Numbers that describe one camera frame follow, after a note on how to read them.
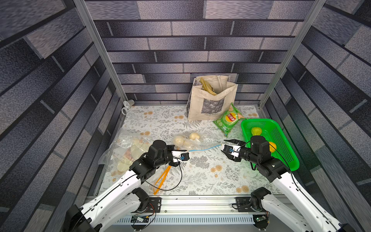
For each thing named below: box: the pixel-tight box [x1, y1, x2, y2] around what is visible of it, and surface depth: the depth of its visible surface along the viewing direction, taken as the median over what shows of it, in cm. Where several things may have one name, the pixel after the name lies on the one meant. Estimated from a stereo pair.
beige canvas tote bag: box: [185, 75, 239, 122], surface depth 101 cm
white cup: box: [121, 99, 135, 116], surface depth 120 cm
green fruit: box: [251, 127, 262, 136], surface depth 99 cm
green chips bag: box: [213, 102, 248, 138], surface depth 101 cm
